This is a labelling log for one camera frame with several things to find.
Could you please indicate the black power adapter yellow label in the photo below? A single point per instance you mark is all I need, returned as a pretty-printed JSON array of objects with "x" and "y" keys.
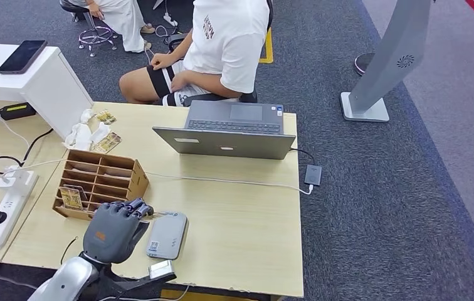
[{"x": 17, "y": 111}]

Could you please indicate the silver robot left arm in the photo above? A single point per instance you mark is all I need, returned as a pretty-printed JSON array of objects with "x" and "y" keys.
[{"x": 62, "y": 282}]

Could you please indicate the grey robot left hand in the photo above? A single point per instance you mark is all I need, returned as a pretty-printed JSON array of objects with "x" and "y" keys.
[{"x": 112, "y": 232}]

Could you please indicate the yellow floor tape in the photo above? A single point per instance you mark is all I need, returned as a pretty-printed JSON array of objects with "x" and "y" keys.
[{"x": 267, "y": 45}]

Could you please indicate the white charger plug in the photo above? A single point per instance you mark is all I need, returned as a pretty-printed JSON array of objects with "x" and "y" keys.
[{"x": 12, "y": 179}]

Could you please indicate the chrome stool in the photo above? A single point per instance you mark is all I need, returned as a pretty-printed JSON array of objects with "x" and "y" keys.
[{"x": 95, "y": 35}]

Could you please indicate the cardboard card organizer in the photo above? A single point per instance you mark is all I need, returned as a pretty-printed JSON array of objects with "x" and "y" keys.
[{"x": 135, "y": 182}]

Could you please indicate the white box stand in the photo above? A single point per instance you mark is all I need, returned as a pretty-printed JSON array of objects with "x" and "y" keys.
[{"x": 54, "y": 91}]

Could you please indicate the patterned card in organizer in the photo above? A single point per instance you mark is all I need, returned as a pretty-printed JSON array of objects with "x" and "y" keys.
[{"x": 71, "y": 199}]

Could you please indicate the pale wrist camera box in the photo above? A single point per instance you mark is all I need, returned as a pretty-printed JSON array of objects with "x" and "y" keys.
[{"x": 161, "y": 269}]

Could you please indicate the seated person in background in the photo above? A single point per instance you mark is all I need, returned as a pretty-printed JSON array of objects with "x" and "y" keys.
[{"x": 125, "y": 21}]

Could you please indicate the person's right hand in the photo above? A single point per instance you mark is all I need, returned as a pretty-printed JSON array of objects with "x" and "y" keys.
[{"x": 163, "y": 61}]

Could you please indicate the person's left forearm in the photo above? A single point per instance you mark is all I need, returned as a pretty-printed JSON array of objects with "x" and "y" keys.
[{"x": 203, "y": 85}]

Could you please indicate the round black base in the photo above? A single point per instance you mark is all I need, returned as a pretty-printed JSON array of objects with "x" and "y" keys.
[{"x": 363, "y": 63}]

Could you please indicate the yellow object under table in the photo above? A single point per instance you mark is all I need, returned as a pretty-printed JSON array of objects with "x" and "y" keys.
[{"x": 195, "y": 296}]

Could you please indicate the grey kiosk stand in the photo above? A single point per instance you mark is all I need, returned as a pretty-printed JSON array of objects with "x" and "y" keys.
[{"x": 395, "y": 54}]

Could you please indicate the person's left hand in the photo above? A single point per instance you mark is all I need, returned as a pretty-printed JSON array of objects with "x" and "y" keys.
[{"x": 180, "y": 82}]

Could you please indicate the grey laptop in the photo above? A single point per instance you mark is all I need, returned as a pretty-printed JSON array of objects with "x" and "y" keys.
[{"x": 224, "y": 143}]

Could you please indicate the patterned ID card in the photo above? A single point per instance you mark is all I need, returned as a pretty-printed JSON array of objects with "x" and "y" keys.
[{"x": 157, "y": 216}]

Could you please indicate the person's right forearm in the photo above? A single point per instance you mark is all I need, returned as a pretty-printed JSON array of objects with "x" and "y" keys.
[{"x": 179, "y": 47}]

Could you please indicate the large patterned card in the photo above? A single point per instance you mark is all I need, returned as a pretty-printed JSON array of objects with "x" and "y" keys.
[{"x": 106, "y": 142}]

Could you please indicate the black smartphone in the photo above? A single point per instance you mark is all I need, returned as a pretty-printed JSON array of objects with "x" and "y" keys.
[{"x": 23, "y": 56}]

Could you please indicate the white floor power strip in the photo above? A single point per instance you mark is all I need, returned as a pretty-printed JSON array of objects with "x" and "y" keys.
[{"x": 170, "y": 19}]

